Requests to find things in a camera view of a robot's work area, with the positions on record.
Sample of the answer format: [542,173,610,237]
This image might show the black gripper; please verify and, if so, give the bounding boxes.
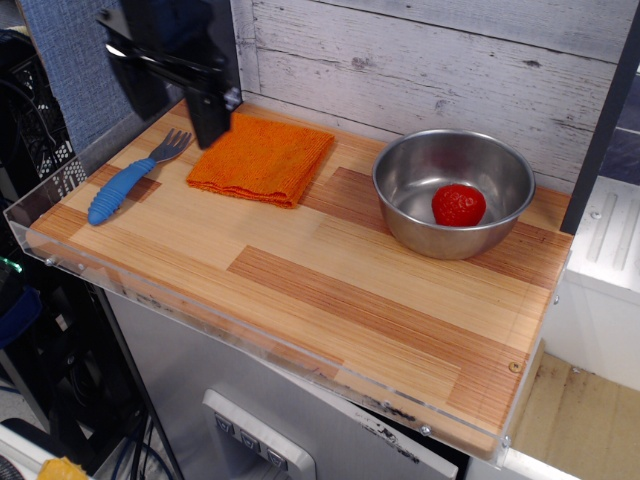
[96,1,235,149]

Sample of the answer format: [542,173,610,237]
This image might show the blue handled metal fork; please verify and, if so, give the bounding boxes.
[87,129,193,226]

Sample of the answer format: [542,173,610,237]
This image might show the orange folded cloth napkin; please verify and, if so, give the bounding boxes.
[187,114,335,209]

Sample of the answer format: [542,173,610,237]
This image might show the stainless steel bowl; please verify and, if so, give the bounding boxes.
[372,129,536,260]

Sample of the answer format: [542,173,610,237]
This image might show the red toy strawberry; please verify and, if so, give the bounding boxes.
[432,184,487,227]

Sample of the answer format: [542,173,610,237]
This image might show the clear acrylic table guard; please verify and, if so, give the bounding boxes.
[8,104,570,460]

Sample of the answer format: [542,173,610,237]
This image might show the stainless steel cabinet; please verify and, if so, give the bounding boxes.
[106,293,469,479]

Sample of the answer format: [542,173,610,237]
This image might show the white block with ridges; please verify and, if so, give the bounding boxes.
[567,176,639,296]

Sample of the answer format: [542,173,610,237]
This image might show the dark right vertical post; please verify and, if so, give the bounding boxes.
[560,1,639,235]

